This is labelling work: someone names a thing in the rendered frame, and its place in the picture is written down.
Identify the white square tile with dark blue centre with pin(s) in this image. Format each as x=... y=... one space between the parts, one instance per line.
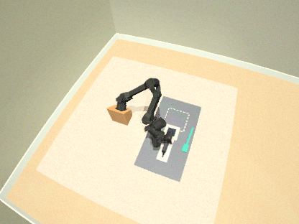
x=174 y=129

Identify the teal small trowel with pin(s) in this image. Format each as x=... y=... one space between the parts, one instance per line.
x=185 y=146

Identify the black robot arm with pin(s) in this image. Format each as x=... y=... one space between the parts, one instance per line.
x=147 y=118

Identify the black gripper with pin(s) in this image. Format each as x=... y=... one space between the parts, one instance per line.
x=165 y=137

